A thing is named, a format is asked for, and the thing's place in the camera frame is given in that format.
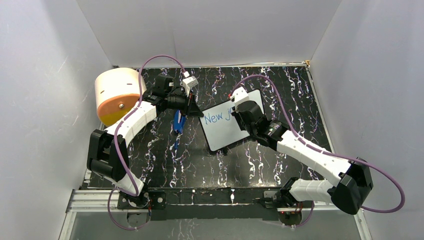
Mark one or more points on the blue stapler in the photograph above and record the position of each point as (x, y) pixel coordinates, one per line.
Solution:
(179, 120)

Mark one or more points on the cream orange cylindrical drum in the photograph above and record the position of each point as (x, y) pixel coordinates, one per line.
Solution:
(116, 93)

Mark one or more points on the small black-framed whiteboard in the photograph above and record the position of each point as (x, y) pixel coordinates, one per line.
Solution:
(220, 127)

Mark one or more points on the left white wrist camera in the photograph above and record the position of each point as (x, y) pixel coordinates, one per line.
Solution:
(188, 83)

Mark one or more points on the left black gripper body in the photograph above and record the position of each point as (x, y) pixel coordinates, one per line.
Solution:
(189, 103)

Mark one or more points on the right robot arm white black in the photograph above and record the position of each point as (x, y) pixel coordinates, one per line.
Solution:
(346, 183)

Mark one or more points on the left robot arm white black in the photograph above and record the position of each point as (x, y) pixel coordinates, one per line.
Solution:
(107, 151)

